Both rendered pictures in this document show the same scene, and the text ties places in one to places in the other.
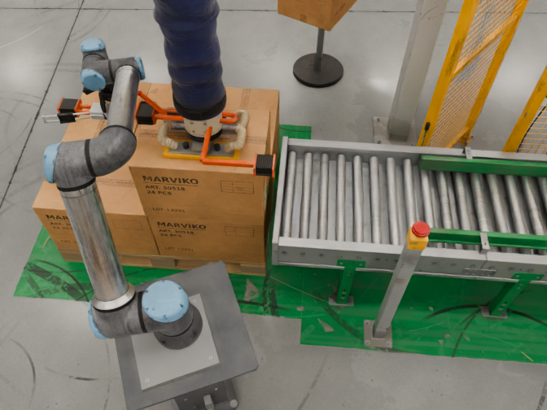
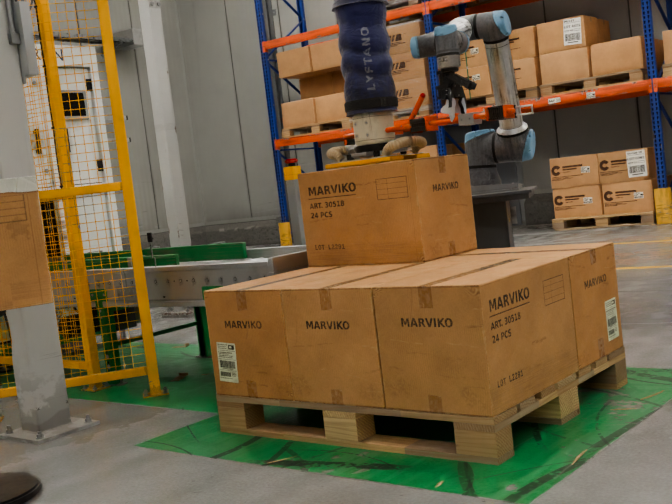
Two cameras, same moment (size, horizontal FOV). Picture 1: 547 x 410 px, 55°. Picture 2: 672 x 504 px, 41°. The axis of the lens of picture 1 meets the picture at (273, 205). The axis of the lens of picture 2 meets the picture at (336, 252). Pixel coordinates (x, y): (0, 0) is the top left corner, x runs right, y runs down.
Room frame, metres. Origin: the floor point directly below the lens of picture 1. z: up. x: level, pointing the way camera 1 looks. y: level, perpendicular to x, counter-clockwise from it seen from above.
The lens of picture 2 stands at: (4.95, 2.34, 0.89)
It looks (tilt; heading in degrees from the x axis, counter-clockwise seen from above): 4 degrees down; 215
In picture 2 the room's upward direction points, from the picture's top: 7 degrees counter-clockwise
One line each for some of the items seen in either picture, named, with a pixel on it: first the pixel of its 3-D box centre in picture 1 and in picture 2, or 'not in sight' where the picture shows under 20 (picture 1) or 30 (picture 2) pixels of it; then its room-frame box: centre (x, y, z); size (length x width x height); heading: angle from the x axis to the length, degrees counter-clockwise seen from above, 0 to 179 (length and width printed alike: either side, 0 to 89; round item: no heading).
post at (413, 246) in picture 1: (395, 291); (303, 260); (1.11, -0.57, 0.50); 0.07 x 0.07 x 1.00; 85
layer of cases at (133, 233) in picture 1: (172, 166); (414, 318); (2.01, 0.60, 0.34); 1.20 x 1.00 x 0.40; 85
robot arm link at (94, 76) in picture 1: (96, 72); (453, 42); (1.59, 0.68, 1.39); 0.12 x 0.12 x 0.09; 9
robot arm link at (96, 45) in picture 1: (95, 55); (446, 40); (1.70, 0.71, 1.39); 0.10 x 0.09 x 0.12; 9
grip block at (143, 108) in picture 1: (146, 112); (423, 124); (1.70, 0.56, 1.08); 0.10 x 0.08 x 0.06; 175
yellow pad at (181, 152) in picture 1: (201, 148); (390, 156); (1.58, 0.32, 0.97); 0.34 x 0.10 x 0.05; 85
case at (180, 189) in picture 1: (206, 165); (386, 211); (1.68, 0.33, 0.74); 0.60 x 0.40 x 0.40; 85
